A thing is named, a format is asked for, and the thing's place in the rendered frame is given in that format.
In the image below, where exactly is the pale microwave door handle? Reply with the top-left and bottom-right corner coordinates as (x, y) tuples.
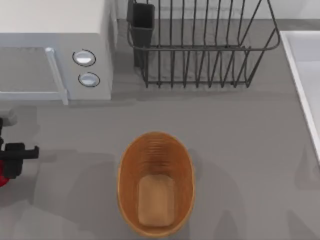
(44, 47), (69, 106)

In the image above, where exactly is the large silver microwave knob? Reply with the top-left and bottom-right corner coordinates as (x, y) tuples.
(71, 49), (97, 68)

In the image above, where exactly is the pale microwave oven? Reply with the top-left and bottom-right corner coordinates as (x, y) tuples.
(0, 0), (119, 106)

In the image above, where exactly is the dark cutlery holder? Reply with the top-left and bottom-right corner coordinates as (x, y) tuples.
(126, 0), (156, 49)

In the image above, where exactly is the microwave oven door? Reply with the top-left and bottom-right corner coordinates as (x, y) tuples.
(0, 46), (69, 101)

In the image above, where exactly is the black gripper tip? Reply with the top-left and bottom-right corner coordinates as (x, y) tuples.
(0, 142), (40, 180)

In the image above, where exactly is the red object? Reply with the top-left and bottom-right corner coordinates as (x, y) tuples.
(0, 160), (11, 188)

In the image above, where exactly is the small silver microwave knob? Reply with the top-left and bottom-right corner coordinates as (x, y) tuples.
(77, 71), (101, 88)

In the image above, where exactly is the brown woven basket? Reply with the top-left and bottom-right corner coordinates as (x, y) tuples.
(116, 131), (196, 238)

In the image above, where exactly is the dark wire dish rack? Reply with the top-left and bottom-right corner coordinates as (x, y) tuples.
(126, 0), (281, 89)

